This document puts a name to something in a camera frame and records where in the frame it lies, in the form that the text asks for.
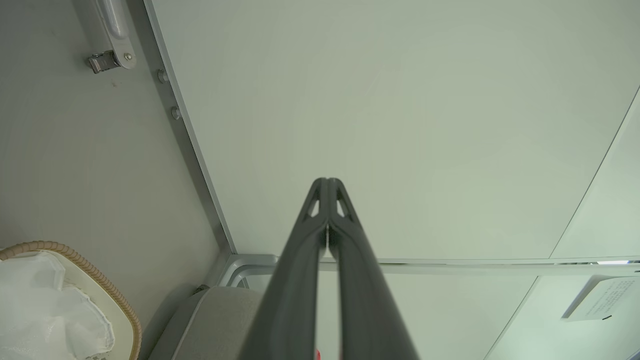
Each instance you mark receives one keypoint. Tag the dark partition base rail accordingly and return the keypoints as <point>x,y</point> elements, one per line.
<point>187,135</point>

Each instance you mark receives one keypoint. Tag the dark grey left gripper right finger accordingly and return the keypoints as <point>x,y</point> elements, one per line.
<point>367,300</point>

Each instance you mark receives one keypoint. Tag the white wicker basket brown rim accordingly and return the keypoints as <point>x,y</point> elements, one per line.
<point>122,310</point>

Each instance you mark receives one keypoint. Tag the grey fabric sofa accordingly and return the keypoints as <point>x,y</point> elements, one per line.
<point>215,325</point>

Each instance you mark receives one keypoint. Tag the grey bolt head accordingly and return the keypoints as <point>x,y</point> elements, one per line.
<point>162,76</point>
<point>175,112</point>

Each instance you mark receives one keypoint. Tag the white paper notice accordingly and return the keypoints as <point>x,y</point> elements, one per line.
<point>602,299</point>

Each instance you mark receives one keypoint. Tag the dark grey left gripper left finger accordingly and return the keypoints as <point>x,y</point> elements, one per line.
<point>295,280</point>

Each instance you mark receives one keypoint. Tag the white cloth in basket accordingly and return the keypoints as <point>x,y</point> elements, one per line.
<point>45,310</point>

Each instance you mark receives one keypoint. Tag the metal latch bracket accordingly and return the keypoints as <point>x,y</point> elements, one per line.
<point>112,30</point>

